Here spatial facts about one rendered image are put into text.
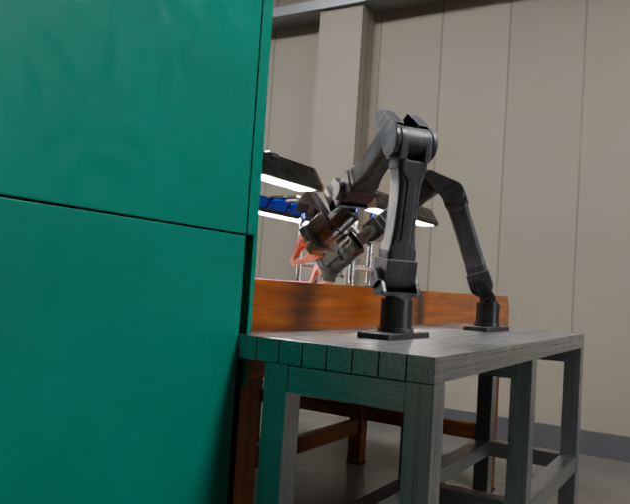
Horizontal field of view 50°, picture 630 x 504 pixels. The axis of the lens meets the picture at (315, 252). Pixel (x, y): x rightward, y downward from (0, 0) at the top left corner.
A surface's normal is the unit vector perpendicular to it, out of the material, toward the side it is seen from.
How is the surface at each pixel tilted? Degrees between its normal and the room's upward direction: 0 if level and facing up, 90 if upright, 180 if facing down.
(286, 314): 90
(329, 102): 90
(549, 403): 90
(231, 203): 90
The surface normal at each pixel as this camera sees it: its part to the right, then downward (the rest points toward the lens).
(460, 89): -0.52, -0.07
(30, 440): 0.86, 0.04
